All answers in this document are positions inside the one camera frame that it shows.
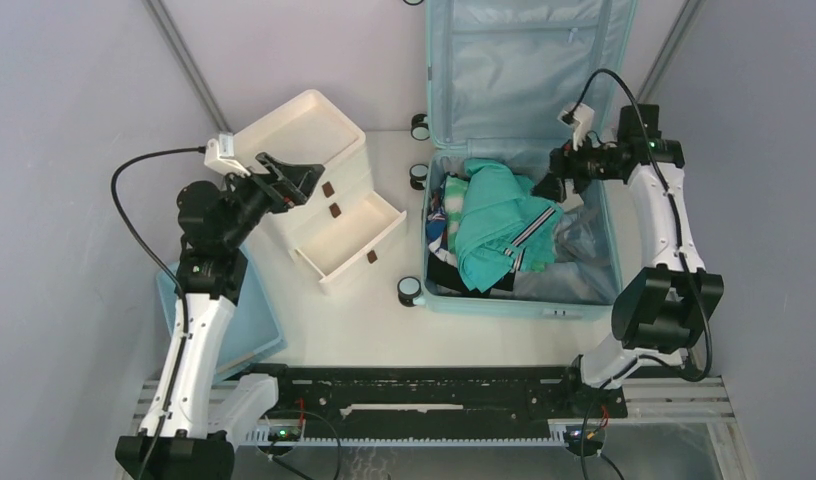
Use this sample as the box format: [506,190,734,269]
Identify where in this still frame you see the aluminium frame rails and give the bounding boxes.
[116,377,754,480]

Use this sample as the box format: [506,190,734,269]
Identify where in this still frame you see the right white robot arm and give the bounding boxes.
[539,104,724,416]

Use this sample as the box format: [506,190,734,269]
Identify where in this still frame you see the light blue perforated plastic basket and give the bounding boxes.
[156,245,289,382]

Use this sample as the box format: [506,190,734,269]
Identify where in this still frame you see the teal garment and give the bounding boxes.
[454,158,564,292]

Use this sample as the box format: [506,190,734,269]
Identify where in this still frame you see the white three-drawer storage cabinet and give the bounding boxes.
[234,89,407,294]

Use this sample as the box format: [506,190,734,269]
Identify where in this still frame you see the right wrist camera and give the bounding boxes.
[558,103,595,151]

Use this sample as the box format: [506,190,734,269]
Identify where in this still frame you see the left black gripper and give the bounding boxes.
[221,153,323,248]

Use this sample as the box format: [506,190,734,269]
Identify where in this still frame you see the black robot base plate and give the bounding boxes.
[250,364,628,443]

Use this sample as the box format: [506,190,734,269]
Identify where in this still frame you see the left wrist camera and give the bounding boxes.
[204,132,252,178]

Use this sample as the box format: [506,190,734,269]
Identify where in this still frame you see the green white patterned cloth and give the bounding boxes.
[443,175,469,254]

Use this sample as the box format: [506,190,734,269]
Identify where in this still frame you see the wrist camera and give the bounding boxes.
[558,103,595,151]
[204,132,252,178]

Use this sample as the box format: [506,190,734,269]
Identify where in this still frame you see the light blue hard-shell suitcase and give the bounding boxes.
[415,1,636,321]

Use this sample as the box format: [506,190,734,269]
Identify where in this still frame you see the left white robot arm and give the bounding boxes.
[110,152,325,479]

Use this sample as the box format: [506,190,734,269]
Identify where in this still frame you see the dark blue patterned clothing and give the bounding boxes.
[425,189,458,267]

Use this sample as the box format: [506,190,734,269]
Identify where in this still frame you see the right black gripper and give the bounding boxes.
[529,126,621,203]

